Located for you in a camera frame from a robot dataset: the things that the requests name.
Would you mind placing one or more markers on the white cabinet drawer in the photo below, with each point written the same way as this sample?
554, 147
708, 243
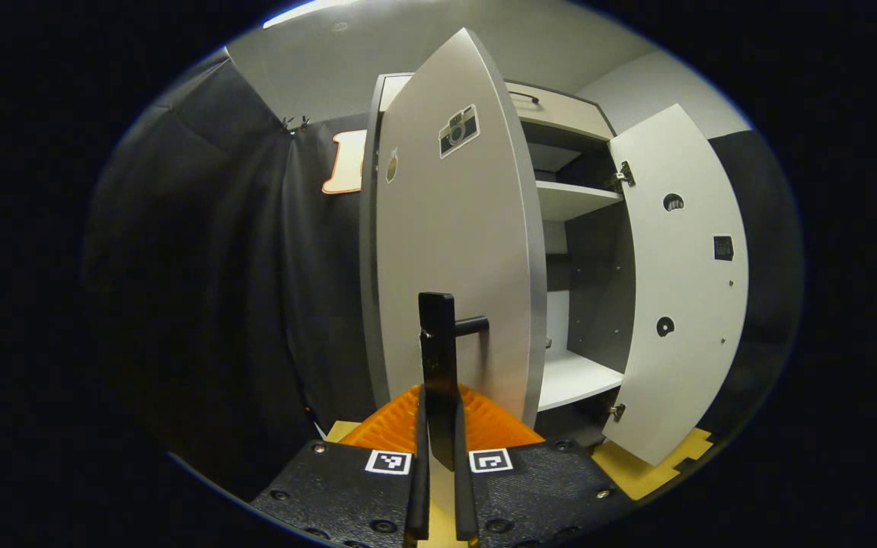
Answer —
560, 110

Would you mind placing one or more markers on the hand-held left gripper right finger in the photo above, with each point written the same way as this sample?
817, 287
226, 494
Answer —
465, 502

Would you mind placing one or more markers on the white camera-sticker cabinet door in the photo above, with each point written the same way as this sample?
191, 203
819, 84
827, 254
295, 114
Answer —
454, 228

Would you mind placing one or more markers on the black backdrop cloth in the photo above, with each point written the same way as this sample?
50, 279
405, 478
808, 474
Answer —
218, 289

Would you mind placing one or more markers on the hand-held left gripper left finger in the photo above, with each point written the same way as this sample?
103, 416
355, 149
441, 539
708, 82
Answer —
417, 502

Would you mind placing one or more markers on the white double-door shoe cabinet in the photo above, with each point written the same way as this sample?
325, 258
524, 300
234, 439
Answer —
598, 289

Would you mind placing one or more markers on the white glasses-sticker cabinet door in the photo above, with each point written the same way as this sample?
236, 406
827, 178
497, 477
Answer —
682, 289

